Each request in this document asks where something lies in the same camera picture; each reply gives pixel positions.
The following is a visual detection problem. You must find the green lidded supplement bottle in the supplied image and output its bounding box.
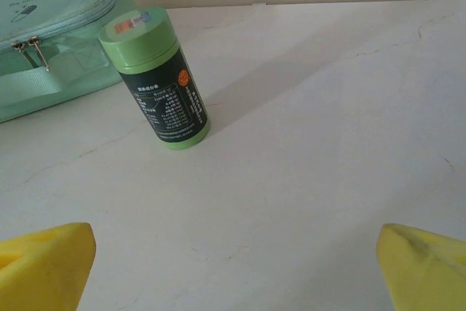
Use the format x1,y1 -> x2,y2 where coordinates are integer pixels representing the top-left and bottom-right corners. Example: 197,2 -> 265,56
98,6 -> 212,151

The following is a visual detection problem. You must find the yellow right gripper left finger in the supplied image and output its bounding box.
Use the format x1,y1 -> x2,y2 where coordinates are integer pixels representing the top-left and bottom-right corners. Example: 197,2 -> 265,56
0,221 -> 98,311

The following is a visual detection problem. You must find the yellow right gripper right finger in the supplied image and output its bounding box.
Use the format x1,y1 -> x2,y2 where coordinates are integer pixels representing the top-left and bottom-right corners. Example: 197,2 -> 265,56
375,222 -> 466,311

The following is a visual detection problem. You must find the mint green zip pouch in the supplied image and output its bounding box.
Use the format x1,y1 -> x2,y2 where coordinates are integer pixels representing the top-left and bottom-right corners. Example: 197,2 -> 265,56
0,0 -> 127,125

